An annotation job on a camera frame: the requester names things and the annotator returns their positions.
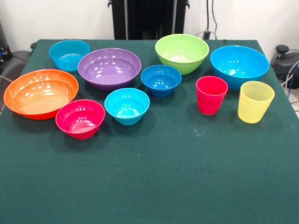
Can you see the small cyan bowl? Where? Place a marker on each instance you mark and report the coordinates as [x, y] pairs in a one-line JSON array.
[[127, 106]]

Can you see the small dark blue bowl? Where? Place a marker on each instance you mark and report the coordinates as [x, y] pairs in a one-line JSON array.
[[161, 80]]

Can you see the purple bowl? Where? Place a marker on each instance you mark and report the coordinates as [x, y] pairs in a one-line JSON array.
[[109, 70]]

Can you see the pink cup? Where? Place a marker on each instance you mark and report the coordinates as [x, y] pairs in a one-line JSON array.
[[211, 100]]

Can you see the dark green table cloth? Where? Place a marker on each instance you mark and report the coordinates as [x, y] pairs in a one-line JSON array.
[[149, 175]]

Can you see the green bowl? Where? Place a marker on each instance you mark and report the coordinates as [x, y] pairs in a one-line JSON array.
[[181, 51]]

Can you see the pink bowl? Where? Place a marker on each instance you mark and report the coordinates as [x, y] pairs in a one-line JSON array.
[[80, 119]]

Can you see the translucent blue bowl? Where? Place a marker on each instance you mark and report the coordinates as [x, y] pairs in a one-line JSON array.
[[66, 54]]

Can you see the large blue bowl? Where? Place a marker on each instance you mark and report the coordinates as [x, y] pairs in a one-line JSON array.
[[239, 63]]

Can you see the yellow cup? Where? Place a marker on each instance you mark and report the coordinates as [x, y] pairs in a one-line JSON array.
[[255, 105]]

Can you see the orange bowl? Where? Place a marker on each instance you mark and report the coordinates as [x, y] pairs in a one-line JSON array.
[[39, 93]]

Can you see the grey round floor base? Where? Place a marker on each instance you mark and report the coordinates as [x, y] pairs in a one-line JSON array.
[[16, 58], [287, 60]]

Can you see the dark equipment unit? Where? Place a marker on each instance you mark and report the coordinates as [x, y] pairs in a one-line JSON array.
[[4, 51]]

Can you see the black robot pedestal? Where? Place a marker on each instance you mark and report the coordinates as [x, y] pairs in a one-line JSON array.
[[149, 18]]

